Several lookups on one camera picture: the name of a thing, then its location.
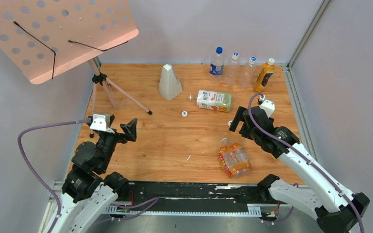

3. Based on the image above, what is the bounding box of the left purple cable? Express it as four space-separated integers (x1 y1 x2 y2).
17 119 91 233

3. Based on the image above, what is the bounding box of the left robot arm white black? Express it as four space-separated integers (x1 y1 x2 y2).
44 114 137 233

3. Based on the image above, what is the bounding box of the white green label bottle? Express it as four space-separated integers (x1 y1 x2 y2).
187 90 232 112

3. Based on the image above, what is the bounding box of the clear empty bottle left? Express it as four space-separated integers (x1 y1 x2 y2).
224 52 240 86

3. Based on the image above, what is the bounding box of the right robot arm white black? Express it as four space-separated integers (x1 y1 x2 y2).
229 106 370 233

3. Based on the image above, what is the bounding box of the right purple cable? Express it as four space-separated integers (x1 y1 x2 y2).
248 92 365 233

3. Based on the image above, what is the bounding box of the blue cap water bottle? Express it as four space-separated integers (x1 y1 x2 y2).
209 47 224 83

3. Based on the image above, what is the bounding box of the clear empty bottle right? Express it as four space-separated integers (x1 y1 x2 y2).
238 56 256 89

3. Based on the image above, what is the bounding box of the orange juice bottle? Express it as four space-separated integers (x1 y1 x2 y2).
254 58 275 93

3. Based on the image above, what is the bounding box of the clear empty bottle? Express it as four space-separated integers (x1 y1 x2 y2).
238 56 256 89
224 52 240 86

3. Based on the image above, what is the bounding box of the beige metronome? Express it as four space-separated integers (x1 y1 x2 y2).
158 64 183 100

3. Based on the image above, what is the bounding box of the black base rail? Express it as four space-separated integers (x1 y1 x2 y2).
103 181 291 218

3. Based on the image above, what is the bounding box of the purple cable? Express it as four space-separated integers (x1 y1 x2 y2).
17 119 91 233
248 92 365 233

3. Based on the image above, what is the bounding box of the orange label plastic bottle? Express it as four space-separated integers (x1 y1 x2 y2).
219 137 252 179

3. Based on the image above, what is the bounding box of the pink music stand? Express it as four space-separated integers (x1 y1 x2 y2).
0 0 139 138

